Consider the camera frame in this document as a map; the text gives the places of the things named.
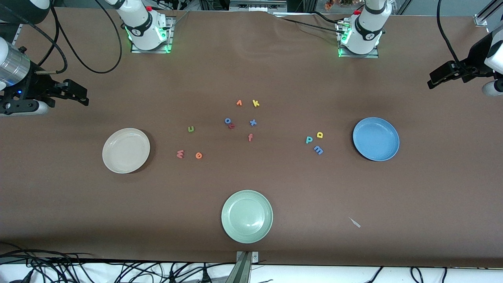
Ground beige plate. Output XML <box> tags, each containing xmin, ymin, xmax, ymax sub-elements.
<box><xmin>102</xmin><ymin>128</ymin><xmax>151</xmax><ymax>174</ymax></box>

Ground blue plate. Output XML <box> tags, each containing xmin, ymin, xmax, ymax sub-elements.
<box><xmin>352</xmin><ymin>117</ymin><xmax>400</xmax><ymax>162</ymax></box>

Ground brown table cover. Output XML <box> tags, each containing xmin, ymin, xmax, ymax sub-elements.
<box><xmin>0</xmin><ymin>7</ymin><xmax>503</xmax><ymax>268</ymax></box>

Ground grey metal box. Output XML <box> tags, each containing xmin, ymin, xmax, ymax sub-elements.
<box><xmin>229</xmin><ymin>0</ymin><xmax>288</xmax><ymax>12</ymax></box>

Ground green plate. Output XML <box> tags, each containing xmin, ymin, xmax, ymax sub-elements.
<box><xmin>221</xmin><ymin>190</ymin><xmax>274</xmax><ymax>244</ymax></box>

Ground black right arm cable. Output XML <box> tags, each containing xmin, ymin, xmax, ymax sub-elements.
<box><xmin>24</xmin><ymin>0</ymin><xmax>123</xmax><ymax>75</ymax></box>

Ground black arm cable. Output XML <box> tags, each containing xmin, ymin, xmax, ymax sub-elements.
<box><xmin>436</xmin><ymin>0</ymin><xmax>472</xmax><ymax>75</ymax></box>
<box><xmin>24</xmin><ymin>0</ymin><xmax>123</xmax><ymax>75</ymax></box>

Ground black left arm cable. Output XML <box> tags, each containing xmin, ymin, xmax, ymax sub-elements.
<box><xmin>436</xmin><ymin>0</ymin><xmax>472</xmax><ymax>75</ymax></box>

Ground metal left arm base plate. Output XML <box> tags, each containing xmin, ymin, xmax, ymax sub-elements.
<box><xmin>338</xmin><ymin>22</ymin><xmax>380</xmax><ymax>59</ymax></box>

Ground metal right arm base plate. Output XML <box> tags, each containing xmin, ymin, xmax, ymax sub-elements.
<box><xmin>131</xmin><ymin>18</ymin><xmax>174</xmax><ymax>53</ymax></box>

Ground black cable on cover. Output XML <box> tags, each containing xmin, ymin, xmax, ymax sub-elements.
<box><xmin>271</xmin><ymin>12</ymin><xmax>346</xmax><ymax>36</ymax></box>

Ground tangle of black cables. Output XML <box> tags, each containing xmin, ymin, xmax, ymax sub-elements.
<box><xmin>0</xmin><ymin>242</ymin><xmax>236</xmax><ymax>283</ymax></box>

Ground metal camera stand bracket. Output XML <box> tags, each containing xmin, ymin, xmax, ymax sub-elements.
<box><xmin>226</xmin><ymin>251</ymin><xmax>259</xmax><ymax>283</ymax></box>

